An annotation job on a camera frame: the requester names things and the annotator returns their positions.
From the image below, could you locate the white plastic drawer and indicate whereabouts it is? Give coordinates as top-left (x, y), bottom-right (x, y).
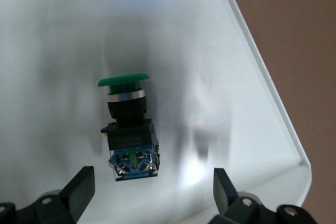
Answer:
top-left (0, 0), bottom-right (313, 224)

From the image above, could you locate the green mushroom push button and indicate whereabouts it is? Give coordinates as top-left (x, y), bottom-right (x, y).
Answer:
top-left (97, 72), bottom-right (161, 182)

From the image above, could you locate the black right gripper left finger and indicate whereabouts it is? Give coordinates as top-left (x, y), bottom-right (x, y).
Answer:
top-left (0, 166), bottom-right (96, 224)

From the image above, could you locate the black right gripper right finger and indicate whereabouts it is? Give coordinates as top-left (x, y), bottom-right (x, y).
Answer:
top-left (209, 167), bottom-right (319, 224)

